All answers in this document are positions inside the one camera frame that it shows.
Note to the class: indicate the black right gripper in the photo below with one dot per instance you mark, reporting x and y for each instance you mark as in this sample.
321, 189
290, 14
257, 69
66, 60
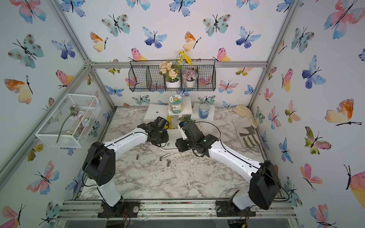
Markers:
179, 145

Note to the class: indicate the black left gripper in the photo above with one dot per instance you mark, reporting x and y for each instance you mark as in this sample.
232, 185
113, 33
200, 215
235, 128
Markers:
165, 139

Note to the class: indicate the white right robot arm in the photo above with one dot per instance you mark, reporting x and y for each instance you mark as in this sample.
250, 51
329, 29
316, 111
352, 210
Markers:
264, 183

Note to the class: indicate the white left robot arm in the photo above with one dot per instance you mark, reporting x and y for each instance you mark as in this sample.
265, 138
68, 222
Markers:
100, 165

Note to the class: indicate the white storage box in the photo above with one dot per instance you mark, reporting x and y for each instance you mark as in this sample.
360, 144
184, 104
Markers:
170, 146

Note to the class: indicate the yellow bottle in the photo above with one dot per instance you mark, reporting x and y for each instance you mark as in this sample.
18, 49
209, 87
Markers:
169, 122

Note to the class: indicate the small succulent pot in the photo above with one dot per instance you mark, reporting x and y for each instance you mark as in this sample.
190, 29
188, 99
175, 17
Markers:
187, 119

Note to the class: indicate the white display stand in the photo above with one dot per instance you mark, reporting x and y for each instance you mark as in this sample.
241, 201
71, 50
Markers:
184, 109

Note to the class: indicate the green lidded jar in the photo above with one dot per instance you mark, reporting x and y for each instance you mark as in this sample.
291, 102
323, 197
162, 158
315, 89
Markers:
176, 104

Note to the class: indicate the blue can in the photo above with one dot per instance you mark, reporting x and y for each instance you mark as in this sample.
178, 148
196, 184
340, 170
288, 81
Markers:
204, 111

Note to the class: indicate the beige flowers white pot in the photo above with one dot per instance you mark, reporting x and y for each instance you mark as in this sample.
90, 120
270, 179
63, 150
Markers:
171, 74

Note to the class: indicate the grey patterned work glove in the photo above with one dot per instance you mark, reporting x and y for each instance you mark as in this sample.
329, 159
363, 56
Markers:
246, 133

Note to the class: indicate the purple flowers white pot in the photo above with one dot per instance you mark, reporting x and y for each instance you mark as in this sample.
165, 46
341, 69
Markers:
189, 77

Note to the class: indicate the beige work glove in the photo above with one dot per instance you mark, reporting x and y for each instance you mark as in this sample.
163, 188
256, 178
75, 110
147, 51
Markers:
245, 112

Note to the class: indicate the yellow artificial flower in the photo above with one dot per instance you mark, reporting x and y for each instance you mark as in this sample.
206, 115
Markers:
182, 57

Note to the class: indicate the pink artificial rose stem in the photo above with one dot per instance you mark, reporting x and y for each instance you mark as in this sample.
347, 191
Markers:
75, 115

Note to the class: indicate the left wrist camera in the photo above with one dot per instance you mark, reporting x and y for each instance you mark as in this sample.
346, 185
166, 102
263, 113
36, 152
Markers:
161, 123

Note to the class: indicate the black wire wall basket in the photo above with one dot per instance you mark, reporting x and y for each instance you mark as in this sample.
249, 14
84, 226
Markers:
143, 76

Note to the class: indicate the white mesh wall basket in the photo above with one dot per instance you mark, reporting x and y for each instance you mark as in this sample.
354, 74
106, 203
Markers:
49, 130

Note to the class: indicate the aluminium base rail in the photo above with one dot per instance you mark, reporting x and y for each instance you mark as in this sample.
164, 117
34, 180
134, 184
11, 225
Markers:
159, 209

